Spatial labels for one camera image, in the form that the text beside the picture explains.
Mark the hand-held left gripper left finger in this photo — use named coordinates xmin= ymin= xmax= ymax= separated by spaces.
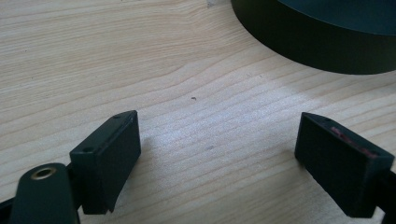
xmin=69 ymin=109 xmax=142 ymax=216

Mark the dark round container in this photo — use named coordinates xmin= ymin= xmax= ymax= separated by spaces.
xmin=230 ymin=0 xmax=396 ymax=76

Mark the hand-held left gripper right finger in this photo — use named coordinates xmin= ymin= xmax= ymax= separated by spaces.
xmin=294 ymin=112 xmax=396 ymax=218

